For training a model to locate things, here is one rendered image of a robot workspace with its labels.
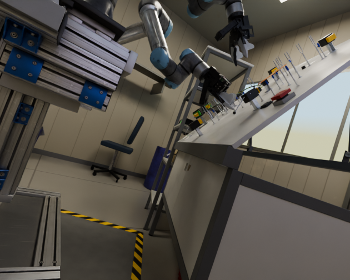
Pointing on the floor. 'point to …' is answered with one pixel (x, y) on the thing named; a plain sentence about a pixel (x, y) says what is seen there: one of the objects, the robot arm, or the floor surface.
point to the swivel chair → (118, 151)
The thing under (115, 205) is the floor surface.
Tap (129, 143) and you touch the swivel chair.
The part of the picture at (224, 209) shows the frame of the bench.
